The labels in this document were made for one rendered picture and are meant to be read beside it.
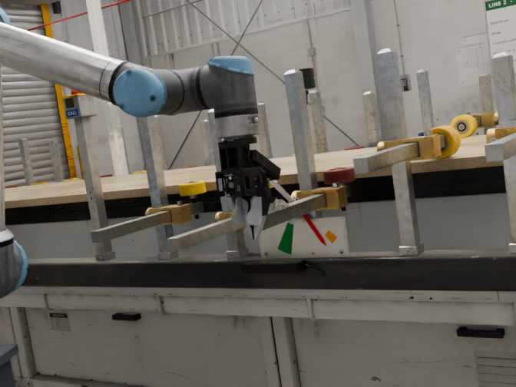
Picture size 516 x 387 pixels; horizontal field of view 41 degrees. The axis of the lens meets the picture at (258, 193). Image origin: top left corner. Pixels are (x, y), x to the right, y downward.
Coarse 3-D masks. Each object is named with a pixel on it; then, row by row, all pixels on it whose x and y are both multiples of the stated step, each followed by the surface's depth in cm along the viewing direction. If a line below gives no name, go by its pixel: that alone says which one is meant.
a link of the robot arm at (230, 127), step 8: (216, 120) 141; (224, 120) 139; (232, 120) 138; (240, 120) 138; (248, 120) 139; (256, 120) 139; (216, 128) 142; (224, 128) 139; (232, 128) 138; (240, 128) 138; (248, 128) 139; (256, 128) 140; (224, 136) 139; (232, 136) 138; (240, 136) 139; (248, 136) 140
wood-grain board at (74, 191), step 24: (480, 144) 200; (192, 168) 304; (288, 168) 217; (384, 168) 179; (432, 168) 172; (456, 168) 169; (24, 192) 311; (48, 192) 282; (72, 192) 258; (120, 192) 230; (144, 192) 225; (168, 192) 219
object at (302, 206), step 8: (296, 200) 163; (304, 200) 161; (312, 200) 164; (320, 200) 167; (288, 208) 154; (296, 208) 158; (304, 208) 161; (312, 208) 164; (272, 216) 149; (280, 216) 152; (288, 216) 154; (296, 216) 157; (264, 224) 146; (272, 224) 148
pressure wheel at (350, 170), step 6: (336, 168) 179; (342, 168) 182; (348, 168) 177; (324, 174) 179; (330, 174) 177; (336, 174) 176; (342, 174) 176; (348, 174) 176; (354, 174) 179; (324, 180) 180; (330, 180) 177; (336, 180) 176; (342, 180) 176; (348, 180) 177; (342, 210) 180
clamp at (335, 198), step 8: (296, 192) 174; (304, 192) 172; (312, 192) 171; (320, 192) 170; (328, 192) 169; (336, 192) 168; (344, 192) 171; (328, 200) 169; (336, 200) 168; (344, 200) 170; (320, 208) 171; (328, 208) 170; (336, 208) 168
